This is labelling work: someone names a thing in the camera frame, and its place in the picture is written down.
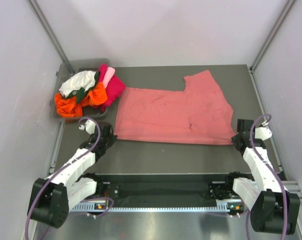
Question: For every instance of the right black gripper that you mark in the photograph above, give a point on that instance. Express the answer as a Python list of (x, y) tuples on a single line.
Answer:
[(233, 139)]

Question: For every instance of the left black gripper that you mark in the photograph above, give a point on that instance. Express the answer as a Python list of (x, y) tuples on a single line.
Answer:
[(112, 138)]

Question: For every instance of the salmon pink t shirt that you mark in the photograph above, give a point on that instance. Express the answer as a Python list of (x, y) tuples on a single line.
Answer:
[(199, 114)]

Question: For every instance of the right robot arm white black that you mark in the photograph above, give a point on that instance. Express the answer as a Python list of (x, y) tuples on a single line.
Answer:
[(272, 208)]

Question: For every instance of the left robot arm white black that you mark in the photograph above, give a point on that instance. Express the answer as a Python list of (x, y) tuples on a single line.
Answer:
[(52, 198)]

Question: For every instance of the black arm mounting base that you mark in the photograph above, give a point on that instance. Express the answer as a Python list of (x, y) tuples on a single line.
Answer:
[(163, 190)]

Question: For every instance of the orange t shirt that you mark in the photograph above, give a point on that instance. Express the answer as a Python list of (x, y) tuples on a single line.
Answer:
[(68, 108)]

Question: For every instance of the magenta t shirt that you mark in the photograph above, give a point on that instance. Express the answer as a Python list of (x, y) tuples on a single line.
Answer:
[(114, 89)]

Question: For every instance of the dark green t shirt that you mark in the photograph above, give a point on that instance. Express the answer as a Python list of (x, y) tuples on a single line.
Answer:
[(79, 96)]

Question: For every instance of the white t shirt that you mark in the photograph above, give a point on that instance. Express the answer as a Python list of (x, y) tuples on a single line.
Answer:
[(84, 80)]

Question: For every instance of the light pink t shirt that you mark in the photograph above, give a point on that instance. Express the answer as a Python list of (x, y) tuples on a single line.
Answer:
[(110, 71)]

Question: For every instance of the grey plastic bin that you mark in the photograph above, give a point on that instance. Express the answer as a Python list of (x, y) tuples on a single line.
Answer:
[(63, 74)]

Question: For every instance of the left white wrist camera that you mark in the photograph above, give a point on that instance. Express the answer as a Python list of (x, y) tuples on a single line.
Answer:
[(90, 126)]

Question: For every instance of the aluminium front rail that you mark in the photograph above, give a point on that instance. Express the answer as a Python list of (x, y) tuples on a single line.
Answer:
[(293, 187)]

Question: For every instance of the right aluminium frame post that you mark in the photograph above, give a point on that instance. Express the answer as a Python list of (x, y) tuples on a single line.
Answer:
[(285, 12)]

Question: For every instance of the aluminium frame post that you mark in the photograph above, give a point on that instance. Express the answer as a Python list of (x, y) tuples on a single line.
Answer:
[(35, 7), (285, 12)]

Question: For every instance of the left aluminium frame post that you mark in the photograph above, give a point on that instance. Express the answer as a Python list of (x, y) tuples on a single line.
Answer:
[(35, 7)]

